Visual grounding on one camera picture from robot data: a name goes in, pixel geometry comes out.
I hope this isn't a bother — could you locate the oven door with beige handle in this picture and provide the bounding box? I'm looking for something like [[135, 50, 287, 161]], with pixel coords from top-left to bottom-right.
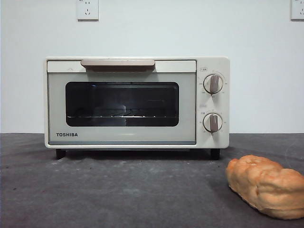
[[47, 59, 197, 145]]

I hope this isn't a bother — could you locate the cream Toshiba toaster oven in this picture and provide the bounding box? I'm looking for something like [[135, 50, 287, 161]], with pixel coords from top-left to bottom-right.
[[44, 56, 230, 160]]

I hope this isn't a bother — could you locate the golden bread loaf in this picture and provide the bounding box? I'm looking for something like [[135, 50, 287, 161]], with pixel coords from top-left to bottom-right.
[[225, 154, 304, 213]]

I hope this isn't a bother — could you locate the cream oven knob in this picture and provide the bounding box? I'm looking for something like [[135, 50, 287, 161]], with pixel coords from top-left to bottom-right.
[[203, 74, 224, 95], [203, 112, 223, 133]]

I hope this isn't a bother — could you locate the metal wire oven rack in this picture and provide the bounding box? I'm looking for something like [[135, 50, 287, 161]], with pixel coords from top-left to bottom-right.
[[66, 115, 179, 119]]

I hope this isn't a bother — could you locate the white wall socket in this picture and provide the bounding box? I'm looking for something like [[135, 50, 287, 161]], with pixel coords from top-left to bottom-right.
[[290, 0, 304, 21], [76, 0, 99, 21]]

